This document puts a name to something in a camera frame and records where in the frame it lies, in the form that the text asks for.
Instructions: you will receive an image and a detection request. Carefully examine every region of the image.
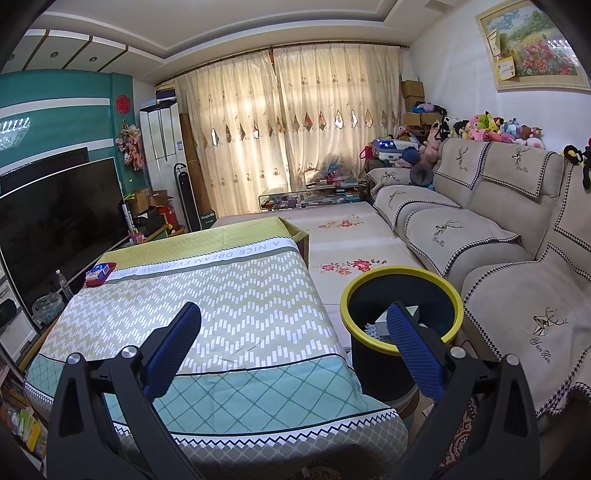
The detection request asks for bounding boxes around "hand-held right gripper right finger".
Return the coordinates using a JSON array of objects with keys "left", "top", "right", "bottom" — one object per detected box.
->
[{"left": 385, "top": 301, "right": 541, "bottom": 480}]

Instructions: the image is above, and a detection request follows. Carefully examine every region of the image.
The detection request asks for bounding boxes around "glass coffee table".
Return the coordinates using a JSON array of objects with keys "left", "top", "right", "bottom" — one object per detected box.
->
[{"left": 257, "top": 178, "right": 370, "bottom": 212}]

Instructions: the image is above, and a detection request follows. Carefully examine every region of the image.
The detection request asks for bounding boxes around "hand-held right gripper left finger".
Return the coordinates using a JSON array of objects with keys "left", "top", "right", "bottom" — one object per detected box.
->
[{"left": 45, "top": 302, "right": 202, "bottom": 480}]

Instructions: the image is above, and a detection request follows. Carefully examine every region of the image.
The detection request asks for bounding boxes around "row of plush toys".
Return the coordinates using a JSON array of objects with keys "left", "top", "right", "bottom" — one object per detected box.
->
[{"left": 418, "top": 111, "right": 546, "bottom": 151}]

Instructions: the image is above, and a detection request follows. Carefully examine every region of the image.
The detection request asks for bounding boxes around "cream embroidered curtain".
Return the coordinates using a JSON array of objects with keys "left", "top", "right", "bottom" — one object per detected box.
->
[
  {"left": 272, "top": 44, "right": 402, "bottom": 195},
  {"left": 173, "top": 48, "right": 296, "bottom": 217}
]

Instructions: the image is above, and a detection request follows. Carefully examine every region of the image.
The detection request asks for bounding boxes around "black and yellow plush toy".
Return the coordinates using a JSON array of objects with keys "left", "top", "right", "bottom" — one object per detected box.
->
[{"left": 562, "top": 136, "right": 591, "bottom": 190}]

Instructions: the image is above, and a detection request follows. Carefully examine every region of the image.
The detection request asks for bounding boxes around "grey neck pillow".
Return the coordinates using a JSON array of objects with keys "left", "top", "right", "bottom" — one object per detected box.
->
[{"left": 411, "top": 164, "right": 435, "bottom": 188}]

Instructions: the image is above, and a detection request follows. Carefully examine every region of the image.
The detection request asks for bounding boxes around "stack of cardboard boxes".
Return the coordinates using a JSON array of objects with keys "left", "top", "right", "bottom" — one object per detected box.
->
[{"left": 401, "top": 79, "right": 426, "bottom": 127}]

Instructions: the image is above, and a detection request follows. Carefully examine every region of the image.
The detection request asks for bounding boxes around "black flat television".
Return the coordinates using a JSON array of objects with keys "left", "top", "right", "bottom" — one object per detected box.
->
[{"left": 0, "top": 157, "right": 125, "bottom": 319}]

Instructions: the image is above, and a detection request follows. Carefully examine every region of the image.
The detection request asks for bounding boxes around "beige sofa with covers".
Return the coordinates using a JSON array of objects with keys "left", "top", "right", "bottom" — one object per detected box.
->
[{"left": 367, "top": 138, "right": 591, "bottom": 435}]

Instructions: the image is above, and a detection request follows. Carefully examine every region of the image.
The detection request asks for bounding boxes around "red and blue packet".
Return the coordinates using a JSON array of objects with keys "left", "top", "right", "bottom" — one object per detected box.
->
[{"left": 84, "top": 261, "right": 117, "bottom": 288}]

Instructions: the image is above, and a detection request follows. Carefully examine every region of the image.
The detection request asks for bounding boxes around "black tower fan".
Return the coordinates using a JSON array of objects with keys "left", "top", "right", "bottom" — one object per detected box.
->
[{"left": 173, "top": 162, "right": 199, "bottom": 234}]

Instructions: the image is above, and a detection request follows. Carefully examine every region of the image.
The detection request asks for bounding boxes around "floral cream sheet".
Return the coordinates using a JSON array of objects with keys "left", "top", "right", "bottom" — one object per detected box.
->
[{"left": 215, "top": 202, "right": 437, "bottom": 305}]

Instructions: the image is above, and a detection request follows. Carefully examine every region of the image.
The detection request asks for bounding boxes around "white drawer cabinet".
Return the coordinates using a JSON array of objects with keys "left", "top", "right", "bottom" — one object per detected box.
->
[{"left": 0, "top": 272, "right": 40, "bottom": 361}]

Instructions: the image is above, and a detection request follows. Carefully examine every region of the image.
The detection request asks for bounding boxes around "artificial flower decoration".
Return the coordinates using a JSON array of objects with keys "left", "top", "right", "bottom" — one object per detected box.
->
[{"left": 115, "top": 121, "right": 144, "bottom": 171}]

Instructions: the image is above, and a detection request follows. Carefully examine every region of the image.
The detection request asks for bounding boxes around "stack of books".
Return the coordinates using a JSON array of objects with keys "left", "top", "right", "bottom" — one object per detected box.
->
[{"left": 0, "top": 364, "right": 49, "bottom": 462}]

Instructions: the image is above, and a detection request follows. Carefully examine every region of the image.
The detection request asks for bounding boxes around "clear water bottle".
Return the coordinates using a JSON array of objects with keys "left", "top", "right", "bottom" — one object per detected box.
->
[{"left": 55, "top": 270, "right": 74, "bottom": 301}]

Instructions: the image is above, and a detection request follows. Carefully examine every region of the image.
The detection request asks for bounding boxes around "yellow rimmed dark bin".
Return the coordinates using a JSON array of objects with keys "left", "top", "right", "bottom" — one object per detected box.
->
[{"left": 340, "top": 266, "right": 464, "bottom": 403}]

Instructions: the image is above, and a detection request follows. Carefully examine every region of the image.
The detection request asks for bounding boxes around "framed flower picture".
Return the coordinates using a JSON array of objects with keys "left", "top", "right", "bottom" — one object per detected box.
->
[{"left": 475, "top": 4, "right": 591, "bottom": 93}]

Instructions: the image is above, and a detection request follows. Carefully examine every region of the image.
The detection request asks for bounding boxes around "white patterned box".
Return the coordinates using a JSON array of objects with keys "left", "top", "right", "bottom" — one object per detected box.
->
[{"left": 362, "top": 305, "right": 422, "bottom": 340}]

